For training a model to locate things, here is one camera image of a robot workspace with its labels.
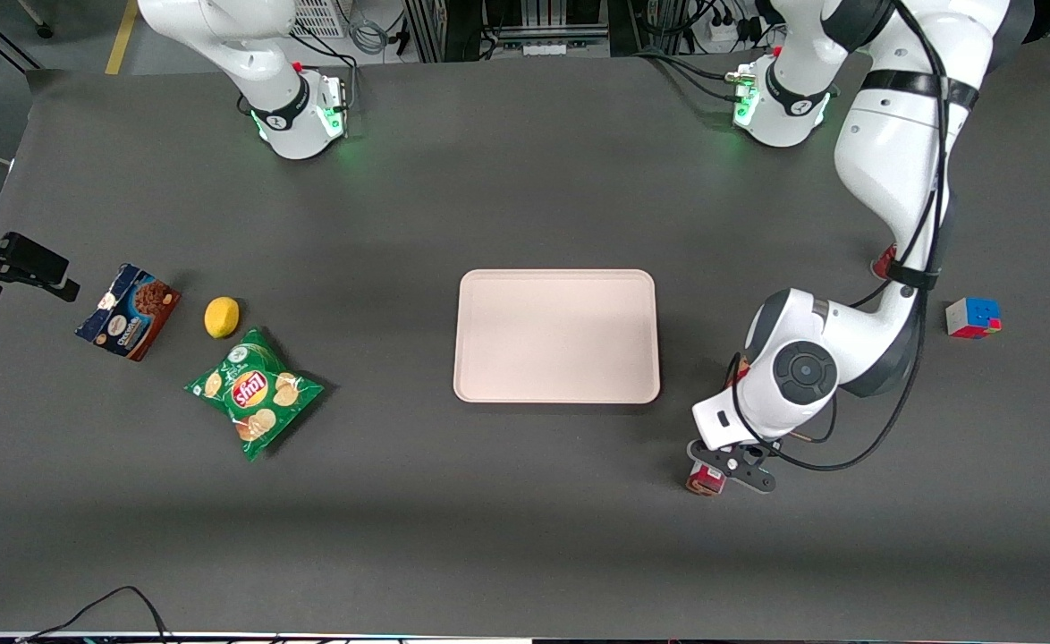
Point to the green Lays chips bag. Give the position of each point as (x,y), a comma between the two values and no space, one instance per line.
(252,394)

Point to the beige plastic tray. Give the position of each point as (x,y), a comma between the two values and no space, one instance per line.
(556,335)

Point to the red soda bottle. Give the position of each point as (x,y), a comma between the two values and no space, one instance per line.
(884,261)

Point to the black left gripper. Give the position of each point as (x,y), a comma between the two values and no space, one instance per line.
(755,451)

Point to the metal equipment rack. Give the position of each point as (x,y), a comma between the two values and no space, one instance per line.
(516,27)

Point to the red cookie box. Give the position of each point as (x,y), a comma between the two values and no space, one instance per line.
(706,483)

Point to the yellow lemon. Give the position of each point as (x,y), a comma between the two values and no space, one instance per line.
(222,317)

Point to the Rubik's cube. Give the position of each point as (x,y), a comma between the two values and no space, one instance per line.
(973,318)

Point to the blue chocolate cookie box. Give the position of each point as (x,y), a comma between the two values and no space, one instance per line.
(127,313)

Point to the white power strip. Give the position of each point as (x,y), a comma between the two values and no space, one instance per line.
(732,29)

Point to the white perforated box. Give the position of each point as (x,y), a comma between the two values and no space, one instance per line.
(319,16)

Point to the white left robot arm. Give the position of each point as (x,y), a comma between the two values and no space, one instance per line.
(892,161)

